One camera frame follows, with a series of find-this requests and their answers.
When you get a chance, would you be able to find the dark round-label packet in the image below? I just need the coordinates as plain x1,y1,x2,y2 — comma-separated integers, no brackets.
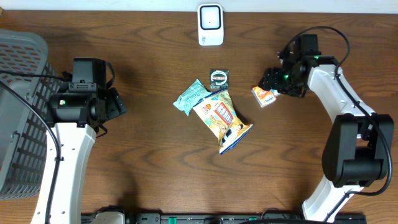
210,70,229,90

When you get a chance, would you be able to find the yellow snack bag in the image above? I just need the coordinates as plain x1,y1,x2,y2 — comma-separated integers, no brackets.
193,90,253,154

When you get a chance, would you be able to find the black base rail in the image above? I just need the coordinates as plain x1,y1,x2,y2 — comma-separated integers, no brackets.
80,212,368,224

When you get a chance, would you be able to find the teal wet wipes pack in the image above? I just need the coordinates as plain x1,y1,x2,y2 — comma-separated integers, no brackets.
173,79,211,116

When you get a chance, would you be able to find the white barcode scanner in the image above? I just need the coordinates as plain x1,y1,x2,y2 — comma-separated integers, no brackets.
197,3,224,46

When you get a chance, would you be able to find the orange tissue pack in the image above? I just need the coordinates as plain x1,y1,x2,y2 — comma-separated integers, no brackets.
251,86,277,108

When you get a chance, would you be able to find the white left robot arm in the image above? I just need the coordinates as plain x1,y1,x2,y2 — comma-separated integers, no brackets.
32,58,127,223

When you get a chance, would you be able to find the grey plastic mesh basket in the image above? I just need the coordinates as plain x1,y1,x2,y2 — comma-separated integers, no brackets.
1,29,61,200

